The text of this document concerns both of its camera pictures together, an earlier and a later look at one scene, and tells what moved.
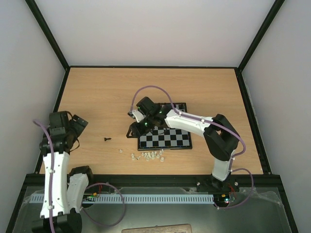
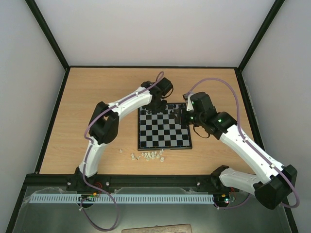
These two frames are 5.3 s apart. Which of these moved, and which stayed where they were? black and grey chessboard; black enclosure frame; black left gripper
Moved: black left gripper
Stayed: black enclosure frame; black and grey chessboard
